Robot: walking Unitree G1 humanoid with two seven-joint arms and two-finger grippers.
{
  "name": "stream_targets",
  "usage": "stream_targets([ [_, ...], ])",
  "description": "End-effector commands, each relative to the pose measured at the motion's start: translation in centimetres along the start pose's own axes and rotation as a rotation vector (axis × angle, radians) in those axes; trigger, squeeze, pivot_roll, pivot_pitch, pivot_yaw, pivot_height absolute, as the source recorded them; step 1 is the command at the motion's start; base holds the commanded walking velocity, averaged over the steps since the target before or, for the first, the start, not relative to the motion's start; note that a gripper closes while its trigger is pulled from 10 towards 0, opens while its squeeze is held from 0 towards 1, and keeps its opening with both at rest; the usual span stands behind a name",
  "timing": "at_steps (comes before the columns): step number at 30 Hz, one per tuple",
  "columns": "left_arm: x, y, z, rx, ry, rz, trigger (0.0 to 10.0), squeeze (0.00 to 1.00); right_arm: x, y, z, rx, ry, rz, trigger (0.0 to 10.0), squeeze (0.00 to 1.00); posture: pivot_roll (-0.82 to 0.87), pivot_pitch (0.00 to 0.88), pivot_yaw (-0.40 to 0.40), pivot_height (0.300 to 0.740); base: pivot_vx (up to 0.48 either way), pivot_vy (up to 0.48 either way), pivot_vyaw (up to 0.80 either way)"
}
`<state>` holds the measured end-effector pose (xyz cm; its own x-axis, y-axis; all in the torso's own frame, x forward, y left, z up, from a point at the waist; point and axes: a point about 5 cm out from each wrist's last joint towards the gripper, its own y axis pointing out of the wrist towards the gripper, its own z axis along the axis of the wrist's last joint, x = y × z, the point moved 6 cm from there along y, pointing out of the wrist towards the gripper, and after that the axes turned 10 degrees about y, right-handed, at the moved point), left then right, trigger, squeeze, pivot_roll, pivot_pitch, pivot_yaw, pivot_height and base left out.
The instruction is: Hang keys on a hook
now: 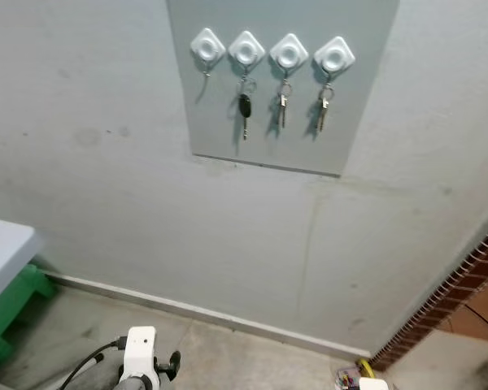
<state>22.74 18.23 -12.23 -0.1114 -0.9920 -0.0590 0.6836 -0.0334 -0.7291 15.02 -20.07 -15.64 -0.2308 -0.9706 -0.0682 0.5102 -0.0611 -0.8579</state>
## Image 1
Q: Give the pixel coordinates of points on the white baseboard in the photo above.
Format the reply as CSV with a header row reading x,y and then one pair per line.
x,y
187,309

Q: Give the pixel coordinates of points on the green plastic stool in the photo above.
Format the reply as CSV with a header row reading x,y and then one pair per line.
x,y
8,309

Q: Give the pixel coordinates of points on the small colourful object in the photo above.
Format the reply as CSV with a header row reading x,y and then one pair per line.
x,y
346,379

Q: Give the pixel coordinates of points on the yellow curved object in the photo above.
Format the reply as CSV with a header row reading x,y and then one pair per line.
x,y
366,367

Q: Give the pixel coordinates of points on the white plastic table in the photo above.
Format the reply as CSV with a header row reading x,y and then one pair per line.
x,y
0,244

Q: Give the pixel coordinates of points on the black car key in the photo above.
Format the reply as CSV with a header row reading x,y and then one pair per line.
x,y
244,106

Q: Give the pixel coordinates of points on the small silver key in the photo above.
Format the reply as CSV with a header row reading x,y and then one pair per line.
x,y
283,101

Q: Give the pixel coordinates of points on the long silver key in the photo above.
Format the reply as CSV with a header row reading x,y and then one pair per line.
x,y
324,106

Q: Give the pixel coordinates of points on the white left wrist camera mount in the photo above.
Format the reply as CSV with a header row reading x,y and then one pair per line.
x,y
138,349

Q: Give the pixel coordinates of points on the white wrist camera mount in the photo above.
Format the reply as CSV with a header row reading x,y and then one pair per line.
x,y
138,349
372,384

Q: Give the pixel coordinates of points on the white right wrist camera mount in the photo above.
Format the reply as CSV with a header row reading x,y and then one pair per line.
x,y
372,384

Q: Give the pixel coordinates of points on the grey wall panel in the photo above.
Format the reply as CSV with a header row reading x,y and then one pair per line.
x,y
358,122

